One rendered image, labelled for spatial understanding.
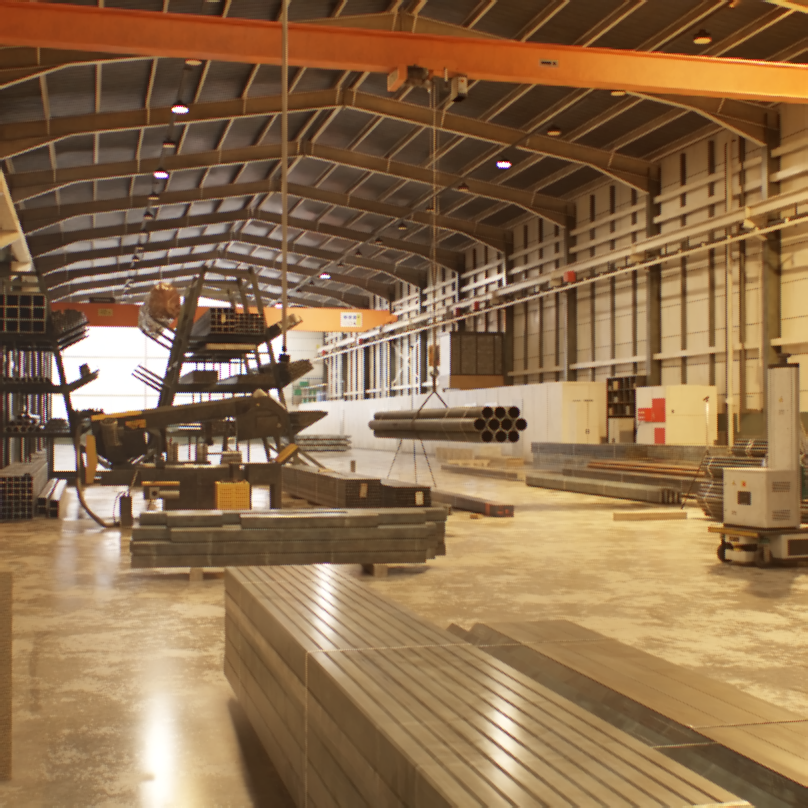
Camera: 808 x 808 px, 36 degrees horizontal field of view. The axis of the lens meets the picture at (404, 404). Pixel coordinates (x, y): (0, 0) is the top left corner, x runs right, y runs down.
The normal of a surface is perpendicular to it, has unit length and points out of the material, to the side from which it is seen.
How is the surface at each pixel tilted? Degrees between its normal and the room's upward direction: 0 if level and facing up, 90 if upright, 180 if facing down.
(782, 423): 90
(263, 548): 90
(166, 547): 90
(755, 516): 90
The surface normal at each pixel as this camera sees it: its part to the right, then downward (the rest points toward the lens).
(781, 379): -0.90, 0.00
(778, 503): 0.44, -0.01
